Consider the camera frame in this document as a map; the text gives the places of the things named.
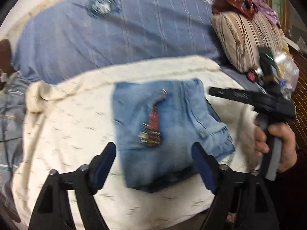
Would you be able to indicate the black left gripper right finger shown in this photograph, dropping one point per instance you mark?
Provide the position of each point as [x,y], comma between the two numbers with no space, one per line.
[241,200]

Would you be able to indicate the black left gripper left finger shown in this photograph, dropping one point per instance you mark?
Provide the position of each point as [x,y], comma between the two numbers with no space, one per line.
[52,209]

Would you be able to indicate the blue denim jeans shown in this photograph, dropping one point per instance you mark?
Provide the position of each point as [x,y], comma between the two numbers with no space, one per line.
[156,125]

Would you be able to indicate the right hand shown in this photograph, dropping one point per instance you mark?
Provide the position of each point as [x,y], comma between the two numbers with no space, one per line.
[283,131]

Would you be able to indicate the red small object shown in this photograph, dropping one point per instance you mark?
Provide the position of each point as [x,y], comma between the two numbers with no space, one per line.
[251,75]

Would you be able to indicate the beige striped pillow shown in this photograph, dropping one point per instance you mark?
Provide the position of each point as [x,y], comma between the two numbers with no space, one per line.
[241,38]

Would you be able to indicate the grey-blue patterned bedsheet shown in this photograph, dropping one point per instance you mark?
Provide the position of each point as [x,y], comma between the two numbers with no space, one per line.
[13,111]

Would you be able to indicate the blue plaid pillow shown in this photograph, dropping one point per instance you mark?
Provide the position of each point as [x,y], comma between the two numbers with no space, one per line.
[75,36]

